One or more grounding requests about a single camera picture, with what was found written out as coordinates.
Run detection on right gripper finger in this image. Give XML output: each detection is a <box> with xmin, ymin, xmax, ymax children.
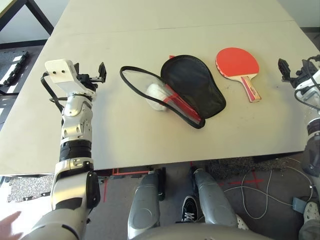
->
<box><xmin>300</xmin><ymin>59</ymin><xmax>313</xmax><ymax>76</ymax></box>
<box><xmin>277</xmin><ymin>57</ymin><xmax>292</xmax><ymax>82</ymax></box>

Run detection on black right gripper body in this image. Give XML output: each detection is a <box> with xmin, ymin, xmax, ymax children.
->
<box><xmin>287</xmin><ymin>72</ymin><xmax>313</xmax><ymax>89</ymax></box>

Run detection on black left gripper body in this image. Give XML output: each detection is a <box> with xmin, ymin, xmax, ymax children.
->
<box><xmin>79</xmin><ymin>73</ymin><xmax>101</xmax><ymax>94</ymax></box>

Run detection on red ping-pong paddle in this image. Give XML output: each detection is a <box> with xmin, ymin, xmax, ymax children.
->
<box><xmin>215</xmin><ymin>46</ymin><xmax>263</xmax><ymax>103</ymax></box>

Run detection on white stuffed cloth ball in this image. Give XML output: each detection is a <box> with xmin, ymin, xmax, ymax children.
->
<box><xmin>145</xmin><ymin>83</ymin><xmax>168</xmax><ymax>112</ymax></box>

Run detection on red black paddle case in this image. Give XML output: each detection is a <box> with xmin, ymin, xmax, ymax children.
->
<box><xmin>119</xmin><ymin>54</ymin><xmax>227</xmax><ymax>130</ymax></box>

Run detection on bystander bare hand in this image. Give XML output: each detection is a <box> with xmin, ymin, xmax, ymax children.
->
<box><xmin>0</xmin><ymin>211</ymin><xmax>25</xmax><ymax>240</ymax></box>

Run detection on red tape outline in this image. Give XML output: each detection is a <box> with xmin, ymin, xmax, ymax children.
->
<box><xmin>101</xmin><ymin>168</ymin><xmax>151</xmax><ymax>204</ymax></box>

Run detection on red tape cross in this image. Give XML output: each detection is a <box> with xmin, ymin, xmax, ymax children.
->
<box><xmin>229</xmin><ymin>171</ymin><xmax>264</xmax><ymax>188</ymax></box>

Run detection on dark speckled foam mat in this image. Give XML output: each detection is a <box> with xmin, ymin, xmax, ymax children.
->
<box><xmin>205</xmin><ymin>155</ymin><xmax>305</xmax><ymax>176</ymax></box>

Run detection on grey speckled foam mat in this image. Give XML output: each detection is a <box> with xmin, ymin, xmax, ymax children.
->
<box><xmin>6</xmin><ymin>174</ymin><xmax>55</xmax><ymax>204</ymax></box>

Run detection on grey-blue power adapter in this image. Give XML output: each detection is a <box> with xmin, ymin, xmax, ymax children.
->
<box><xmin>292</xmin><ymin>196</ymin><xmax>307</xmax><ymax>214</ymax></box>

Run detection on white perforated clog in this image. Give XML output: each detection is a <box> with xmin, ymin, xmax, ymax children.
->
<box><xmin>303</xmin><ymin>201</ymin><xmax>320</xmax><ymax>225</ymax></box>
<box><xmin>235</xmin><ymin>214</ymin><xmax>250</xmax><ymax>231</ymax></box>

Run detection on grey robot left leg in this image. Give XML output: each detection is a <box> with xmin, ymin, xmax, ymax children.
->
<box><xmin>127</xmin><ymin>170</ymin><xmax>161</xmax><ymax>236</ymax></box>

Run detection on grey robot leg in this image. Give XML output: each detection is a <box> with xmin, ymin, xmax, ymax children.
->
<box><xmin>193</xmin><ymin>167</ymin><xmax>239</xmax><ymax>229</ymax></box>
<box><xmin>127</xmin><ymin>170</ymin><xmax>161</xmax><ymax>236</ymax></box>

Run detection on grey robot right leg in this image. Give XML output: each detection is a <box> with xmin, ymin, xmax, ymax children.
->
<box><xmin>193</xmin><ymin>167</ymin><xmax>239</xmax><ymax>229</ymax></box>

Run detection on bystander grey trouser leg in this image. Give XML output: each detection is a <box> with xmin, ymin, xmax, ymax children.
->
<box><xmin>298</xmin><ymin>221</ymin><xmax>320</xmax><ymax>240</ymax></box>

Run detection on black lace-up sneaker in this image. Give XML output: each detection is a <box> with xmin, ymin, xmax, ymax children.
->
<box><xmin>180</xmin><ymin>195</ymin><xmax>200</xmax><ymax>224</ymax></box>

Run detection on grey robot torso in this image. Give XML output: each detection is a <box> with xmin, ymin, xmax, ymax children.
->
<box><xmin>127</xmin><ymin>221</ymin><xmax>276</xmax><ymax>240</ymax></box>

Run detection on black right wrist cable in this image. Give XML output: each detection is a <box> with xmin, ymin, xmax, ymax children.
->
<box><xmin>294</xmin><ymin>54</ymin><xmax>320</xmax><ymax>111</ymax></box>

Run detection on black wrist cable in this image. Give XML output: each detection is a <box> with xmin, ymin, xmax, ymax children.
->
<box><xmin>40</xmin><ymin>71</ymin><xmax>66</xmax><ymax>113</ymax></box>
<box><xmin>294</xmin><ymin>54</ymin><xmax>320</xmax><ymax>111</ymax></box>

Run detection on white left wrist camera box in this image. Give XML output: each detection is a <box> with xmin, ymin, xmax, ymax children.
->
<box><xmin>44</xmin><ymin>58</ymin><xmax>87</xmax><ymax>95</ymax></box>

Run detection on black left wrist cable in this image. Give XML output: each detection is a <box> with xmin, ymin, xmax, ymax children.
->
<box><xmin>40</xmin><ymin>71</ymin><xmax>66</xmax><ymax>113</ymax></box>

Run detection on black frame side table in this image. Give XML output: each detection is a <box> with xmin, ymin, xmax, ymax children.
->
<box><xmin>0</xmin><ymin>0</ymin><xmax>55</xmax><ymax>39</ymax></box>

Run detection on white floor cable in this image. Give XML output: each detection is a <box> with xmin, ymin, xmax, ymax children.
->
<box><xmin>289</xmin><ymin>156</ymin><xmax>315</xmax><ymax>201</ymax></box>
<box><xmin>223</xmin><ymin>169</ymin><xmax>295</xmax><ymax>219</ymax></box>

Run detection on black upright post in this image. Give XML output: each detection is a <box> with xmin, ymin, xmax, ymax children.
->
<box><xmin>155</xmin><ymin>166</ymin><xmax>167</xmax><ymax>201</ymax></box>

